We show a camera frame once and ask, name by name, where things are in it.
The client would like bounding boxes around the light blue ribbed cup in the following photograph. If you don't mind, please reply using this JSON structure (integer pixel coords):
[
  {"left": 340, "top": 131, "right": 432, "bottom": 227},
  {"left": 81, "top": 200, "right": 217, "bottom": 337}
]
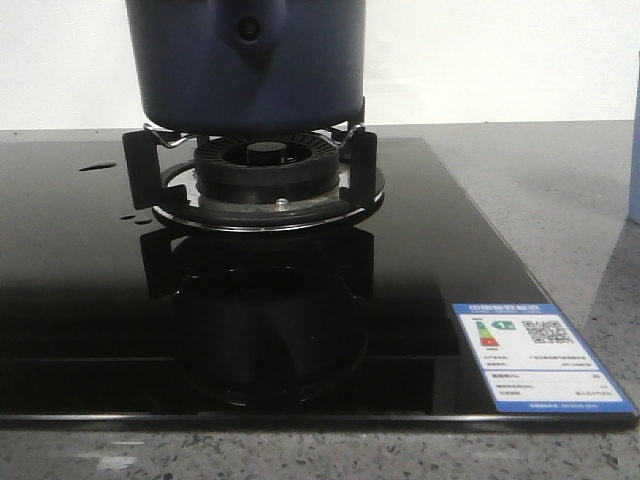
[{"left": 628, "top": 47, "right": 640, "bottom": 225}]

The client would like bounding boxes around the black pot support grate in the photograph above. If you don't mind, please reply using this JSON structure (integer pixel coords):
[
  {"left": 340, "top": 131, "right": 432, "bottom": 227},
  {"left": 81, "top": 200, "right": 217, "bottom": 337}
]
[{"left": 122, "top": 109, "right": 385, "bottom": 234}]

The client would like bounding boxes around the dark blue pot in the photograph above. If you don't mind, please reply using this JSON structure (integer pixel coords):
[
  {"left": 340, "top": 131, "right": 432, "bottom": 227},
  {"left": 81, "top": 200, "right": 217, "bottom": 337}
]
[{"left": 125, "top": 1, "right": 366, "bottom": 135}]

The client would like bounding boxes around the black round gas burner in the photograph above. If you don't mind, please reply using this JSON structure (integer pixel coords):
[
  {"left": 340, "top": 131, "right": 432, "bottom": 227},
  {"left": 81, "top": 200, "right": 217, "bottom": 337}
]
[{"left": 194, "top": 133, "right": 339, "bottom": 204}]

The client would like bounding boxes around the black glass gas stove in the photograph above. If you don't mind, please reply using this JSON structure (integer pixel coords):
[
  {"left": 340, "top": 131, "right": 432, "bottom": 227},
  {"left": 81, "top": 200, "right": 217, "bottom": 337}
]
[{"left": 1, "top": 138, "right": 639, "bottom": 431}]

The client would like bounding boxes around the blue white energy label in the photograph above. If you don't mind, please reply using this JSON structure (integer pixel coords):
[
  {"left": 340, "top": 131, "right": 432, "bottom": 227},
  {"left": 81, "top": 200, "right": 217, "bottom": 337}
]
[{"left": 453, "top": 303, "right": 635, "bottom": 414}]

